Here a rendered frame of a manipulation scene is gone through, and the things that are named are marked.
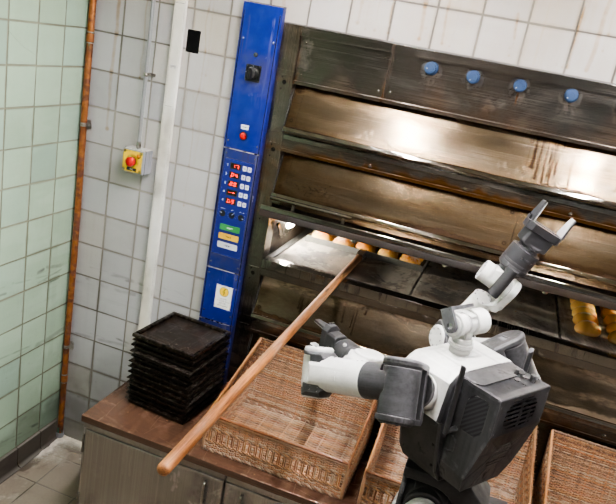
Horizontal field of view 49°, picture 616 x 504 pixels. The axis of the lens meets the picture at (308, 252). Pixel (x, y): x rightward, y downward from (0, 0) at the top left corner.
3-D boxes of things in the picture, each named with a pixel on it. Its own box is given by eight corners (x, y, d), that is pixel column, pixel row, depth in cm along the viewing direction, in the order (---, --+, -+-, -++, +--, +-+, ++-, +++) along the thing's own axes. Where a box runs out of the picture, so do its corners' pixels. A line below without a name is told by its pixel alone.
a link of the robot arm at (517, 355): (510, 369, 195) (545, 374, 182) (488, 384, 191) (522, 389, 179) (497, 333, 194) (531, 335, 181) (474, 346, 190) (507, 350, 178)
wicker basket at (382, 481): (380, 437, 277) (395, 378, 268) (519, 483, 264) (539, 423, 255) (353, 508, 232) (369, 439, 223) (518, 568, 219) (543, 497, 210)
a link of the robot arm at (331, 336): (317, 324, 207) (342, 341, 198) (341, 320, 213) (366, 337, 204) (310, 360, 211) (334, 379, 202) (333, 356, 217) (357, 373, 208)
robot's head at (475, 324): (485, 345, 171) (494, 313, 168) (459, 351, 165) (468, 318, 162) (465, 334, 176) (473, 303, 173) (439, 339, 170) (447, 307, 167)
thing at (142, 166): (130, 168, 286) (132, 144, 283) (150, 173, 283) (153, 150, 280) (120, 170, 279) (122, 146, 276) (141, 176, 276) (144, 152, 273)
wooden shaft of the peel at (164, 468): (166, 480, 139) (168, 468, 138) (153, 475, 140) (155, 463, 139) (361, 261, 296) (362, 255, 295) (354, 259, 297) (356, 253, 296)
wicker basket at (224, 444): (249, 392, 292) (259, 334, 284) (374, 434, 278) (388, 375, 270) (197, 449, 248) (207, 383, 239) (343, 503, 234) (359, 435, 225)
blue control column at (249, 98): (305, 336, 493) (365, 31, 427) (325, 342, 489) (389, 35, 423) (175, 482, 316) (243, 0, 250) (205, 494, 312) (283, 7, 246)
